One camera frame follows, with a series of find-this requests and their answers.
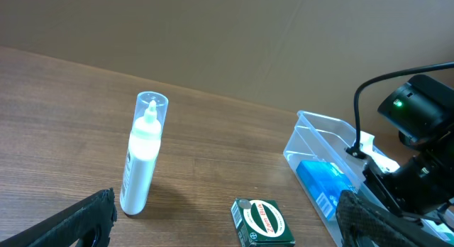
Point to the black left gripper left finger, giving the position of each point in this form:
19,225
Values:
86,223

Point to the white spray bottle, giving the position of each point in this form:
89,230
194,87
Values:
143,148

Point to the clear plastic container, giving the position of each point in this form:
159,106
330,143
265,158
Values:
365,198

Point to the blue lozenge box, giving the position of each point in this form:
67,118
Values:
325,182

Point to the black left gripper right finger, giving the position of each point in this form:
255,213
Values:
363,223

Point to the green Zam-Buk box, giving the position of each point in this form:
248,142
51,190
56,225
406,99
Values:
260,223

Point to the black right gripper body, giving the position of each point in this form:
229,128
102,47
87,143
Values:
421,189

